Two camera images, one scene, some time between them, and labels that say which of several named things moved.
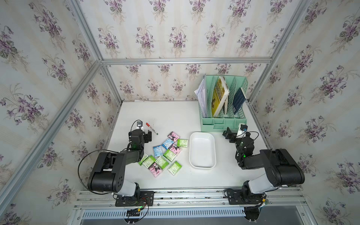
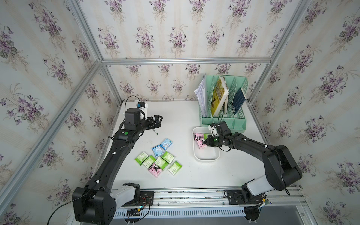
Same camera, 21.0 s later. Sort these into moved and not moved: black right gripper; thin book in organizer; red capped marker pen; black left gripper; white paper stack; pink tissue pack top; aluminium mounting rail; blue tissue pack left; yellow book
Moved: black right gripper; black left gripper; pink tissue pack top
Not moved: blue tissue pack left; white paper stack; thin book in organizer; aluminium mounting rail; red capped marker pen; yellow book
